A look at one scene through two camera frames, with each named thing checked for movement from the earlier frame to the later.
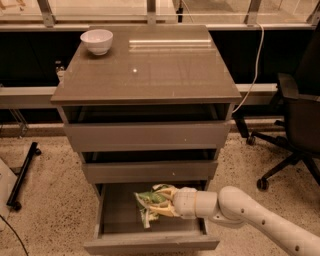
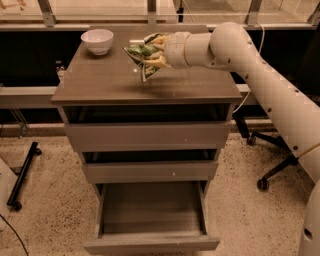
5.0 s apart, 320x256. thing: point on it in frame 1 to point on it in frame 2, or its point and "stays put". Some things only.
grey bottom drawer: [120, 228] stays put
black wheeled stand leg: [34, 150] stays put
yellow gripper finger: [168, 191] to [161, 40]
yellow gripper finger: [168, 211] to [159, 61]
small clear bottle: [60, 69] stays put
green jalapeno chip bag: [146, 200] to [137, 53]
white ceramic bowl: [99, 41] stays put
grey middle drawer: [145, 167] stays put
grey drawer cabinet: [154, 109] stays put
